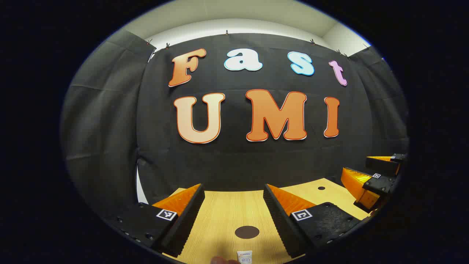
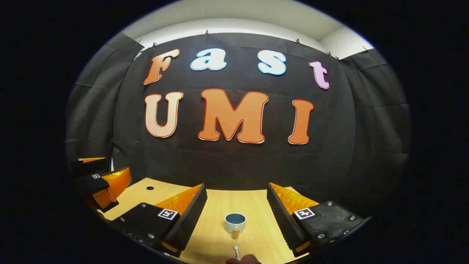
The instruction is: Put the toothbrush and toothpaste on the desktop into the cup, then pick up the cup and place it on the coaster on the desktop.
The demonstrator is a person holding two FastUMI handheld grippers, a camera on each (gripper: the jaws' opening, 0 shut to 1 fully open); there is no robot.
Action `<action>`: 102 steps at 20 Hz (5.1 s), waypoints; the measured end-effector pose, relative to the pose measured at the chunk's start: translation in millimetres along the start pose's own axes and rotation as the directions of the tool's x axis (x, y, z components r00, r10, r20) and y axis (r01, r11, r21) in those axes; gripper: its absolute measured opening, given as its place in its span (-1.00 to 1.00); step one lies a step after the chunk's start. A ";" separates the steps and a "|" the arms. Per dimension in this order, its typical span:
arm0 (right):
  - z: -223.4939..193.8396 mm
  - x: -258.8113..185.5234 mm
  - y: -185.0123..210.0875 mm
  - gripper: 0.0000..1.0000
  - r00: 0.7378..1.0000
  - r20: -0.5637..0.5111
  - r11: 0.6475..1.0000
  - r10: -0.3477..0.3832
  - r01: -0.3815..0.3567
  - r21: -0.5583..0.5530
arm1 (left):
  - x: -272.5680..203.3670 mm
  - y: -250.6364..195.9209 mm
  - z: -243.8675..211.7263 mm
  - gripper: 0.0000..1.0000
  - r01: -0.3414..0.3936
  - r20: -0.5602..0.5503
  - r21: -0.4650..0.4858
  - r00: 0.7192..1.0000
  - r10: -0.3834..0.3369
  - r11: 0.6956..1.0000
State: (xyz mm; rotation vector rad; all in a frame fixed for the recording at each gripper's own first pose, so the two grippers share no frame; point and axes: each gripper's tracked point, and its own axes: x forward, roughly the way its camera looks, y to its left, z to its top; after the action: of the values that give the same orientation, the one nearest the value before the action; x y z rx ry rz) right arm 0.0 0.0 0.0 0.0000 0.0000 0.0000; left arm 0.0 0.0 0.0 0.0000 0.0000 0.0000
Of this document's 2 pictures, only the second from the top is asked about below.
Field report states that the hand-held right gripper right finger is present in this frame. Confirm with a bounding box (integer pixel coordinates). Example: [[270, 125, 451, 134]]
[[266, 182, 372, 258]]

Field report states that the blue cup with wooden handle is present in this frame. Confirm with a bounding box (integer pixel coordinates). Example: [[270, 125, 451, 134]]
[[225, 213, 247, 239]]

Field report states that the wooden desktop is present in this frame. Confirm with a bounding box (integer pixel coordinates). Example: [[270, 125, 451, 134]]
[[96, 177, 323, 264]]

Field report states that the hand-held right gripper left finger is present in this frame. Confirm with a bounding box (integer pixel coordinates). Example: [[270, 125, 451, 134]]
[[110, 183, 208, 258]]

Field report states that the black backdrop cloth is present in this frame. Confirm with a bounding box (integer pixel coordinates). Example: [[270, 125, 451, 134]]
[[65, 32, 413, 220]]

